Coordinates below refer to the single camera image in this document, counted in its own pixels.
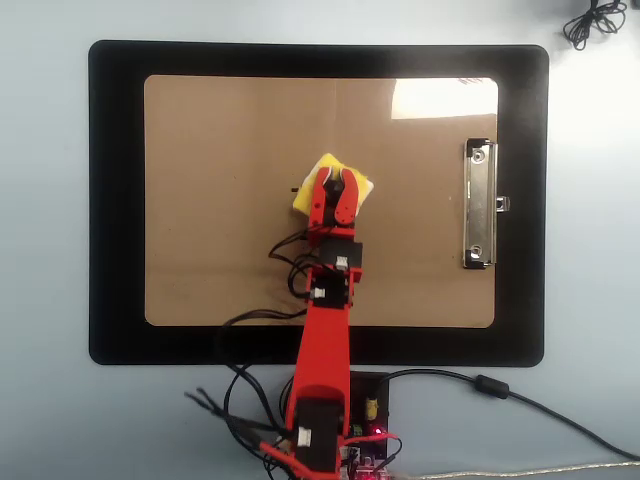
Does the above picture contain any coiled thin black cable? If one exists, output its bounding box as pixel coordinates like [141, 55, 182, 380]
[561, 0, 629, 52]

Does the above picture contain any black power cable with ferrite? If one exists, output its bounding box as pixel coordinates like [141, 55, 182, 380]
[364, 368, 640, 461]

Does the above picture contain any black servo wire bundle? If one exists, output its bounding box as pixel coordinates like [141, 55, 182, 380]
[183, 226, 322, 480]

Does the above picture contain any metal clipboard clip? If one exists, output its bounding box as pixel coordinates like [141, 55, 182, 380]
[460, 137, 513, 271]

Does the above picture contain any controller circuit board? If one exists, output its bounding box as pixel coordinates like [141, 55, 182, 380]
[340, 422, 392, 480]

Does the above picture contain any silver braided USB cable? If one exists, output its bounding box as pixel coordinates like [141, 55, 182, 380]
[393, 458, 640, 480]

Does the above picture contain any pinkish red wire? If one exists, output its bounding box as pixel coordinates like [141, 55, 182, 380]
[344, 432, 404, 475]

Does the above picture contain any yellow sponge with black knob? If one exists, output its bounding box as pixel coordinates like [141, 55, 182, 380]
[290, 151, 378, 217]

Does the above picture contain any brown clipboard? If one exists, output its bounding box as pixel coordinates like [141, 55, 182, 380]
[143, 74, 501, 330]

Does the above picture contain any black mat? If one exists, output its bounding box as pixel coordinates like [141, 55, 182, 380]
[87, 39, 551, 368]

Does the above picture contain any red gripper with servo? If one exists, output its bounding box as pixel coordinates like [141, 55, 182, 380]
[305, 167, 362, 249]

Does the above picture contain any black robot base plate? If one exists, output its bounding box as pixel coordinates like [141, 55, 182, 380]
[343, 371, 392, 480]

